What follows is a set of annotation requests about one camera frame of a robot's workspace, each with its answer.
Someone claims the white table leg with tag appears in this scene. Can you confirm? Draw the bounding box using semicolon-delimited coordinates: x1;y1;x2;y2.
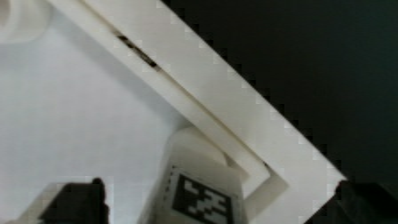
136;127;248;224

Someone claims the white square tabletop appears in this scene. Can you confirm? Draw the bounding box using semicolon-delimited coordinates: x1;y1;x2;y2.
0;0;342;224

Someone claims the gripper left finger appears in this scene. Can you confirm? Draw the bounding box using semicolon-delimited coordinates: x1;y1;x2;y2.
38;178;109;224

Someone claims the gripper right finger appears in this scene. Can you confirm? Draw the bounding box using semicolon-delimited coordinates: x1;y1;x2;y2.
303;181;398;224

